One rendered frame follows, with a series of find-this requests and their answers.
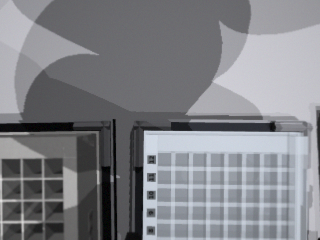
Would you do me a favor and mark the white multi-well plate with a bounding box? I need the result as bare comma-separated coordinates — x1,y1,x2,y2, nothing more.
143,131,308,240

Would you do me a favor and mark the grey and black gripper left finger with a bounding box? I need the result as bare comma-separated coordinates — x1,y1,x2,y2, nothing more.
125,232,142,240

